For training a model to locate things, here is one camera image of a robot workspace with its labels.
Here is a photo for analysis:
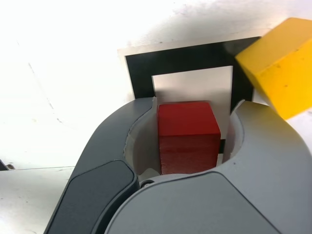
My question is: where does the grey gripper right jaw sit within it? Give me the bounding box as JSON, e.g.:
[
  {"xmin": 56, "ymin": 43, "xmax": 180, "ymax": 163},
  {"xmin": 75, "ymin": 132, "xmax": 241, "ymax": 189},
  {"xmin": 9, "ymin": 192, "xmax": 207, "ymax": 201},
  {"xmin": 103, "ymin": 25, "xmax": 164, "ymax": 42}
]
[{"xmin": 104, "ymin": 99, "xmax": 312, "ymax": 234}]

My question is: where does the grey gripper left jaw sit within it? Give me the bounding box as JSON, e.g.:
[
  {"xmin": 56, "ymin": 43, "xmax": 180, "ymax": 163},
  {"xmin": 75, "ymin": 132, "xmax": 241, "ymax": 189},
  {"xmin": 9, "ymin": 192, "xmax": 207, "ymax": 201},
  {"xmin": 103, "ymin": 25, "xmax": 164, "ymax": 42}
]
[{"xmin": 45, "ymin": 96, "xmax": 162, "ymax": 234}]

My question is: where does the red cube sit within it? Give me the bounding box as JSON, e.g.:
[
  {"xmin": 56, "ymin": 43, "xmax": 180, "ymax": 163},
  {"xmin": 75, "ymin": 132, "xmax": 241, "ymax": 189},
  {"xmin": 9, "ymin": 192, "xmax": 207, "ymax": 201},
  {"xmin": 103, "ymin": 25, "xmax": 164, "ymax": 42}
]
[{"xmin": 157, "ymin": 101, "xmax": 222, "ymax": 176}]

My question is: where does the yellow cube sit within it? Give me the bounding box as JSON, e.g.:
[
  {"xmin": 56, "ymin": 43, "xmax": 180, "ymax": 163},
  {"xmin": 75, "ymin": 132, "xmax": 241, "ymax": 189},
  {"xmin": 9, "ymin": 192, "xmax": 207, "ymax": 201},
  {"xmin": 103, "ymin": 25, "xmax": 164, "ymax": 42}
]
[{"xmin": 234, "ymin": 17, "xmax": 312, "ymax": 120}]

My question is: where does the black tape square outline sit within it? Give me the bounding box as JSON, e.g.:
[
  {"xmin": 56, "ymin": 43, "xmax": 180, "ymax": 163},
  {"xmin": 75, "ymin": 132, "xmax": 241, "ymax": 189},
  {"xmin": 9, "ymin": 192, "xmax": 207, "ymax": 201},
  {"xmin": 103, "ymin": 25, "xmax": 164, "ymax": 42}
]
[{"xmin": 124, "ymin": 36, "xmax": 263, "ymax": 155}]

